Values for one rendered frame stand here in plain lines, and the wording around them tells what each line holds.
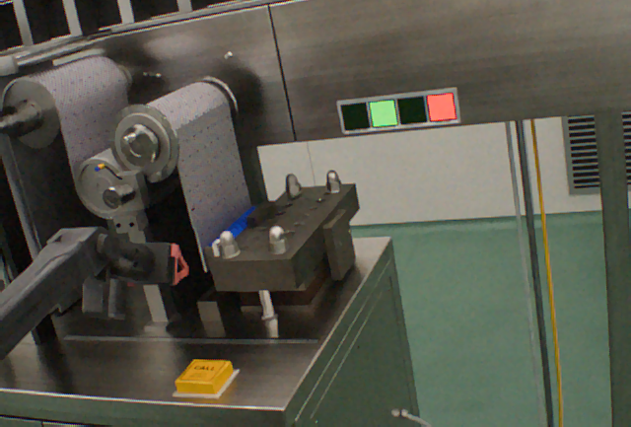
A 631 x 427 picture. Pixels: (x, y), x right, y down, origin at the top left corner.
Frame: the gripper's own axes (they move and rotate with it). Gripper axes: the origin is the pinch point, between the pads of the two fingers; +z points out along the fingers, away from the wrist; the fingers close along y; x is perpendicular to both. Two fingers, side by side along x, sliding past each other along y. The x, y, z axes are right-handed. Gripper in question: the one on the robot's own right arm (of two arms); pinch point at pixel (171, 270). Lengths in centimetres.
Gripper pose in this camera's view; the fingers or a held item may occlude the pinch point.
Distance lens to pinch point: 134.2
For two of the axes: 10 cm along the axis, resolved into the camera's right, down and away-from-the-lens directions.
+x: 0.3, -9.7, 2.4
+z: 3.8, 2.3, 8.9
